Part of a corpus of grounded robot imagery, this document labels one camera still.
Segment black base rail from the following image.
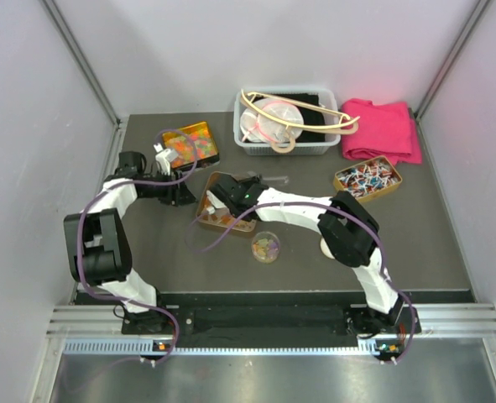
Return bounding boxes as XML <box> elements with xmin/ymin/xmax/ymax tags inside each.
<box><xmin>121</xmin><ymin>291</ymin><xmax>425</xmax><ymax>349</ymax></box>

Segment gold tin pastel gummies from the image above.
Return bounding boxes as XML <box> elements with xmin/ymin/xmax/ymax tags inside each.
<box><xmin>196</xmin><ymin>171</ymin><xmax>257</xmax><ymax>236</ymax></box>

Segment gold tin wrapped candies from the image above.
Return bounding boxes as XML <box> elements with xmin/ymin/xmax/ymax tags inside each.
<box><xmin>332</xmin><ymin>156</ymin><xmax>403</xmax><ymax>202</ymax></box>

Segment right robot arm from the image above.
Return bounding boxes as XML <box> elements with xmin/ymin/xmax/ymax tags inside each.
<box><xmin>206</xmin><ymin>174</ymin><xmax>405</xmax><ymax>332</ymax></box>

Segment clear round container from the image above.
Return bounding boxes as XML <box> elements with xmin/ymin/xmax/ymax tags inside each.
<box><xmin>251</xmin><ymin>231</ymin><xmax>280</xmax><ymax>264</ymax></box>

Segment wooden clothes hanger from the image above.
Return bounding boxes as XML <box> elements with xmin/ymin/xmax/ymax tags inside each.
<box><xmin>237</xmin><ymin>89</ymin><xmax>358</xmax><ymax>154</ymax></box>

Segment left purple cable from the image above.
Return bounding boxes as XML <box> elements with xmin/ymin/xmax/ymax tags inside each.
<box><xmin>60</xmin><ymin>128</ymin><xmax>199</xmax><ymax>391</ymax></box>

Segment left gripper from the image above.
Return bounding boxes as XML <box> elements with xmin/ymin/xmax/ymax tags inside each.
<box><xmin>139</xmin><ymin>169</ymin><xmax>198</xmax><ymax>207</ymax></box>

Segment gold tin colourful gummies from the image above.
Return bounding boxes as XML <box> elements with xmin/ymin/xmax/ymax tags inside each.
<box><xmin>161</xmin><ymin>121</ymin><xmax>220</xmax><ymax>171</ymax></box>

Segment pink cloth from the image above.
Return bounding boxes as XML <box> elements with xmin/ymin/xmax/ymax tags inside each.
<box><xmin>341</xmin><ymin>98</ymin><xmax>423</xmax><ymax>165</ymax></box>

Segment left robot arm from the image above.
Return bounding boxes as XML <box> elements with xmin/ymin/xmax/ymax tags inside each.
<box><xmin>63</xmin><ymin>145</ymin><xmax>196</xmax><ymax>334</ymax></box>

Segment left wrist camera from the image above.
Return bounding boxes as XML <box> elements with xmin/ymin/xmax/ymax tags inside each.
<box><xmin>154</xmin><ymin>144</ymin><xmax>178</xmax><ymax>175</ymax></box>

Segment purple cable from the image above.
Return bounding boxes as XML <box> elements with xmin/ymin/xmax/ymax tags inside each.
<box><xmin>184</xmin><ymin>201</ymin><xmax>420</xmax><ymax>364</ymax></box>
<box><xmin>60</xmin><ymin>128</ymin><xmax>199</xmax><ymax>391</ymax></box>

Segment round white mesh bag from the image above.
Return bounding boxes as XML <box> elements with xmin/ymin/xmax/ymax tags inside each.
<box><xmin>239</xmin><ymin>97</ymin><xmax>305</xmax><ymax>144</ymax></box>

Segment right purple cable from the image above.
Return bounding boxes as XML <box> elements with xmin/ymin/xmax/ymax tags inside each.
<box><xmin>184</xmin><ymin>201</ymin><xmax>420</xmax><ymax>364</ymax></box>

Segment white round lid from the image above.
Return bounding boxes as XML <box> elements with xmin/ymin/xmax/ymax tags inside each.
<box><xmin>320</xmin><ymin>238</ymin><xmax>334</xmax><ymax>259</ymax></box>

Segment grey plastic basket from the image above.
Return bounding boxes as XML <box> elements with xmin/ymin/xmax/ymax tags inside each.
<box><xmin>232</xmin><ymin>87</ymin><xmax>342</xmax><ymax>157</ymax></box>

